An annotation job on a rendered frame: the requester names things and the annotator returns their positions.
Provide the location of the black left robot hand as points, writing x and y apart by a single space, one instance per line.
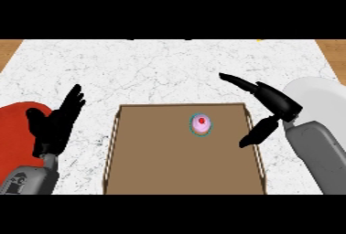
55 128

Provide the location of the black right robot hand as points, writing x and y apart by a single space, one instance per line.
275 99

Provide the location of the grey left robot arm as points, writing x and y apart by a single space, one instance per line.
33 178

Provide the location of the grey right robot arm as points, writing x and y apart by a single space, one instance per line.
317 155

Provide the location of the red plate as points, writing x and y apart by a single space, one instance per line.
18 134

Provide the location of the white plate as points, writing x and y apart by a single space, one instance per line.
323 99

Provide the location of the pink cupcake with cherry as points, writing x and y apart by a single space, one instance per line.
202 124

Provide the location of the brown wooden tray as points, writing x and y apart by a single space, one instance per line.
185 149

